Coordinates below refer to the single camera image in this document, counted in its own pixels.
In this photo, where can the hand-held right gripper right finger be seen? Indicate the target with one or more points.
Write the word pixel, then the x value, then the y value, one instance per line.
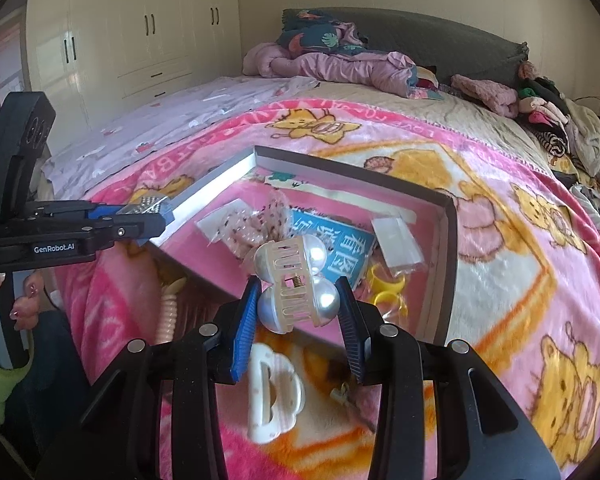
pixel 352 332

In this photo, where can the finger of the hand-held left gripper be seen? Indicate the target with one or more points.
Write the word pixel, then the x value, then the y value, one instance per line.
pixel 100 212
pixel 135 227

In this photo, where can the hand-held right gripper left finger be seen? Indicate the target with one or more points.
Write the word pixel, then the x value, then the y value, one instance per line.
pixel 242 332

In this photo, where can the bagged yellow rings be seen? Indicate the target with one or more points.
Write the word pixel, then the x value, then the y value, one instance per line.
pixel 385 280

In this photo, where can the bagged white earring card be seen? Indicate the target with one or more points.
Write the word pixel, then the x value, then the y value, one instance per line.
pixel 397 240
pixel 220 222

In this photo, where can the pearl hair claw clip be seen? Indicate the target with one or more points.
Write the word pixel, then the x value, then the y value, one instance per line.
pixel 290 260

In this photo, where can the shallow grey cardboard box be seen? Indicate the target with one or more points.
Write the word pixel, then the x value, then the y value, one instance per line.
pixel 440 285

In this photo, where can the beige polka dot bow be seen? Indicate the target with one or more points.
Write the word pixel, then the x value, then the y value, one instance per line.
pixel 260 230

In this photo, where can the person's left hand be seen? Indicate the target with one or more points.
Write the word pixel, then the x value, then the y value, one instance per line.
pixel 26 306

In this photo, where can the small bronze hair clip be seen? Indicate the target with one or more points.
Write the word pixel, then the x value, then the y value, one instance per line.
pixel 342 394

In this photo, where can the white hair claw clip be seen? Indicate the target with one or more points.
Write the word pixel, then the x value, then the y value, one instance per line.
pixel 291 385

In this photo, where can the pink book with blue label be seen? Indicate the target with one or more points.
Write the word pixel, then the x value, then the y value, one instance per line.
pixel 340 250

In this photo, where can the lavender printed bed sheet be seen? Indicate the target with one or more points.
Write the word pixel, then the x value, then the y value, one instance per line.
pixel 180 110

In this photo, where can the cream wardrobe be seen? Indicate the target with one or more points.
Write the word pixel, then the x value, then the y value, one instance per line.
pixel 130 35

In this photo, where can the pink printed bear blanket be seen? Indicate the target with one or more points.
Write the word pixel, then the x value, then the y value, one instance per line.
pixel 505 260

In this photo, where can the person's dark trouser leg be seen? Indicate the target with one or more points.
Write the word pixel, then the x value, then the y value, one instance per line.
pixel 50 385

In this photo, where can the beige quilted bedspread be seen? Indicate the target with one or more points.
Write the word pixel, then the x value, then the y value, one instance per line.
pixel 455 120

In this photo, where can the pink quilted jacket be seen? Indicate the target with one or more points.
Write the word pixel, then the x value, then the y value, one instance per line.
pixel 330 67

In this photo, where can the dark floral pillow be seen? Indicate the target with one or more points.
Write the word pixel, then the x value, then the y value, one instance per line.
pixel 320 35

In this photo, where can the pink fuzzy garment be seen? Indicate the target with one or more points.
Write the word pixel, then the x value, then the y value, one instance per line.
pixel 485 92

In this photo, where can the pile of mixed clothes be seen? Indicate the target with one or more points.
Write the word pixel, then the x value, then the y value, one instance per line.
pixel 580 130

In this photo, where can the grey bed headboard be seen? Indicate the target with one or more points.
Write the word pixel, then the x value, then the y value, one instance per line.
pixel 455 45

